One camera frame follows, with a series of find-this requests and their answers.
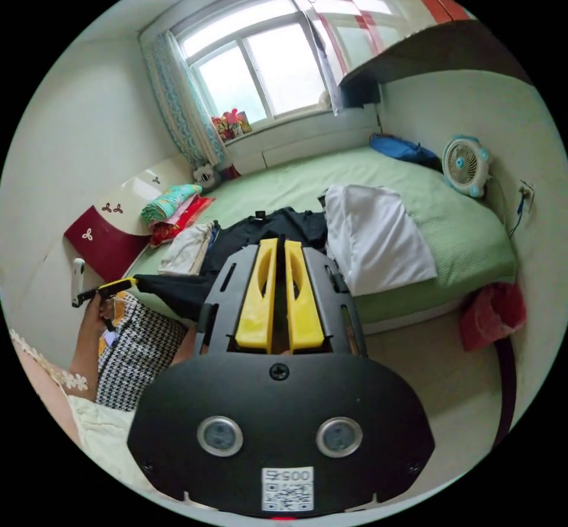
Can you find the patterned teal curtain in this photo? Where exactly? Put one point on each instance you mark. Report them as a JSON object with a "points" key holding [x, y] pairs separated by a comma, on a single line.
{"points": [[186, 105]]}

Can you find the red and cream headboard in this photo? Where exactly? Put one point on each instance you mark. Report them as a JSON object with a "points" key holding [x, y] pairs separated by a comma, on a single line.
{"points": [[111, 243]]}

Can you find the window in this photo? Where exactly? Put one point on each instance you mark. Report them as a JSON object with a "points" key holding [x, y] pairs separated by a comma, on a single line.
{"points": [[262, 61]]}

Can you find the red plastic bag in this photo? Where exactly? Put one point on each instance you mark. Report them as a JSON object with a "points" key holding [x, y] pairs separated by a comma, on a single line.
{"points": [[490, 314]]}

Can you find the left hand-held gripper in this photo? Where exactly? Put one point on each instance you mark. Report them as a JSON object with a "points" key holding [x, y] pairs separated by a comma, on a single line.
{"points": [[91, 293]]}

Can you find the black t-shirt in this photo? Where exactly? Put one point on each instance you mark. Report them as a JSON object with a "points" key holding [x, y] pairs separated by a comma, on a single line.
{"points": [[284, 225]]}

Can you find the bed with green mat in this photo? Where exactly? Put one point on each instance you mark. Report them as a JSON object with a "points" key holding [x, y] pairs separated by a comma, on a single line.
{"points": [[448, 225]]}

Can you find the grey plush toy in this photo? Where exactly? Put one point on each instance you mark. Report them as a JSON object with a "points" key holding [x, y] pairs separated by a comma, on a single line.
{"points": [[205, 176]]}

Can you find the person's left forearm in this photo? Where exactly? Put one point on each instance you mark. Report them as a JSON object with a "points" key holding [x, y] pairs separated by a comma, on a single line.
{"points": [[85, 354]]}

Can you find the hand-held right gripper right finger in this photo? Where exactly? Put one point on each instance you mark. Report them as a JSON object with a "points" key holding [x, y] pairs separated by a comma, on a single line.
{"points": [[302, 300]]}

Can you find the cream garment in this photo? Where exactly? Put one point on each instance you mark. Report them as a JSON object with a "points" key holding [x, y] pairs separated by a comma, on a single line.
{"points": [[186, 249]]}

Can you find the person's left hand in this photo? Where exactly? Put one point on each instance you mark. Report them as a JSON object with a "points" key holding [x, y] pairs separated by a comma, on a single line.
{"points": [[100, 309]]}

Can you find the blue bag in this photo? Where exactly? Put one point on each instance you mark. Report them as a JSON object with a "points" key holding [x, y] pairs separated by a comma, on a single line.
{"points": [[401, 149]]}

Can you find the pile of clothes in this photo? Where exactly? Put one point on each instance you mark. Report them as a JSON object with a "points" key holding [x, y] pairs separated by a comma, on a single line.
{"points": [[177, 210]]}

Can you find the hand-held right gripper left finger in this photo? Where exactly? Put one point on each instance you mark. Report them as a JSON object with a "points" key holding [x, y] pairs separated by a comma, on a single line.
{"points": [[258, 296]]}

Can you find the white garment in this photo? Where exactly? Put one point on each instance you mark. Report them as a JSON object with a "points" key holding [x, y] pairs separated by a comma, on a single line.
{"points": [[377, 234]]}

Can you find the overhead cupboard with red stripes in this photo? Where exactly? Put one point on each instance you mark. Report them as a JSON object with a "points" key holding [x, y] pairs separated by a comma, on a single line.
{"points": [[399, 34]]}

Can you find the white and blue fan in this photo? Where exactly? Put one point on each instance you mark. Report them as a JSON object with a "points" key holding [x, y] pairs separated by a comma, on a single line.
{"points": [[463, 165]]}

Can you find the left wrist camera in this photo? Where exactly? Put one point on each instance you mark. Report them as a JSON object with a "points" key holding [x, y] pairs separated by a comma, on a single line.
{"points": [[77, 281]]}

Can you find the colourful toys on windowsill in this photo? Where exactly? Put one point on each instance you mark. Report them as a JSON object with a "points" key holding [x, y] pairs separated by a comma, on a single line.
{"points": [[230, 125]]}

